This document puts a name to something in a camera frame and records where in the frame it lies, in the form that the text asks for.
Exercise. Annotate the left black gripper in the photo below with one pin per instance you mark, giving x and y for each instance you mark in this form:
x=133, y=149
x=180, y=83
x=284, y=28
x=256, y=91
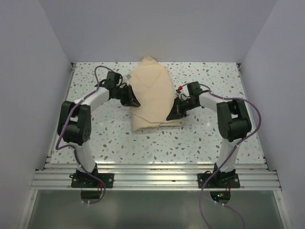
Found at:
x=130, y=100

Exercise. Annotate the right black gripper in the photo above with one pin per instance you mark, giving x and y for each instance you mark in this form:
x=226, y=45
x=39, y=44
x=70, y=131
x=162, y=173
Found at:
x=175, y=114

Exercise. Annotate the beige cloth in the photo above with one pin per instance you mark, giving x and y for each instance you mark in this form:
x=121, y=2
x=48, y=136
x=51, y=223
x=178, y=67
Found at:
x=153, y=88

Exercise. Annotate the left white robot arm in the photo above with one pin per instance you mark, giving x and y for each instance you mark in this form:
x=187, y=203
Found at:
x=75, y=121

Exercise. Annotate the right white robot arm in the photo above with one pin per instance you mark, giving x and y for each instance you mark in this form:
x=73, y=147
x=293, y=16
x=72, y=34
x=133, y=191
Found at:
x=232, y=118

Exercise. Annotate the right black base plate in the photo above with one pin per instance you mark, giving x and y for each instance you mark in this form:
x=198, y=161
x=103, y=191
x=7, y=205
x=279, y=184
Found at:
x=220, y=180

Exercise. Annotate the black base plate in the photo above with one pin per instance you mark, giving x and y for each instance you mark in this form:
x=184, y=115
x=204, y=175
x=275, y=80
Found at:
x=83, y=180
x=220, y=180

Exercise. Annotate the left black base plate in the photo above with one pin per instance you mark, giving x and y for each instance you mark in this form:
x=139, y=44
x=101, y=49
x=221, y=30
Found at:
x=83, y=180

